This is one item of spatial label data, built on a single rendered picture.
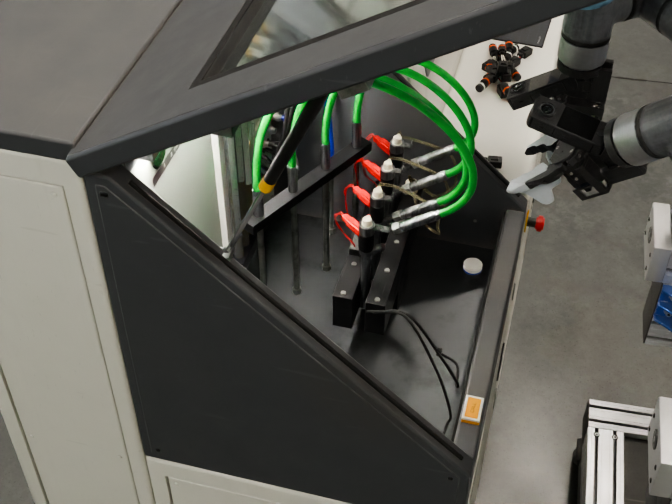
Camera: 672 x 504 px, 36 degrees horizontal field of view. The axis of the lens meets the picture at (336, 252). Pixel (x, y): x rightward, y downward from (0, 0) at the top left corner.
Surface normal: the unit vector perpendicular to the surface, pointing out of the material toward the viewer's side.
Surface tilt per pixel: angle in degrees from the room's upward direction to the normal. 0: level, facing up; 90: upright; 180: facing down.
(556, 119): 17
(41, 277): 90
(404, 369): 0
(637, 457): 0
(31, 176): 90
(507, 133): 0
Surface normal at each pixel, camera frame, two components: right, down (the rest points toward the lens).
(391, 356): 0.00, -0.72
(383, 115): -0.26, 0.67
